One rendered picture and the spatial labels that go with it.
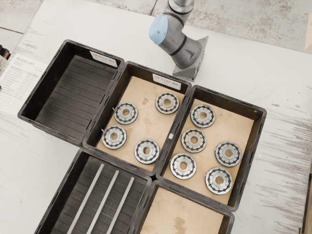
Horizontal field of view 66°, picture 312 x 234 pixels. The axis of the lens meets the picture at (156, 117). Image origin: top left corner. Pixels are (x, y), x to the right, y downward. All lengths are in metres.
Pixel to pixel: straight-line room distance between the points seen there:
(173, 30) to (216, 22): 1.32
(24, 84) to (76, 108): 0.42
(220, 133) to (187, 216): 0.35
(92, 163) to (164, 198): 0.32
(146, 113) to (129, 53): 0.43
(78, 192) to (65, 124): 0.30
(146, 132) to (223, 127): 0.32
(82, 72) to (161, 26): 0.42
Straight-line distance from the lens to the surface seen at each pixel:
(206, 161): 1.00
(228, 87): 1.26
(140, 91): 1.08
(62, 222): 1.06
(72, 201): 1.04
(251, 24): 2.46
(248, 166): 0.92
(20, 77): 1.48
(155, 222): 0.98
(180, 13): 1.14
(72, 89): 1.17
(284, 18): 2.59
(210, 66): 1.30
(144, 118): 1.03
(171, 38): 1.10
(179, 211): 0.98
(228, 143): 1.00
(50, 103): 1.18
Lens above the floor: 1.80
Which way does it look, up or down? 71 degrees down
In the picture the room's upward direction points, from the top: 9 degrees counter-clockwise
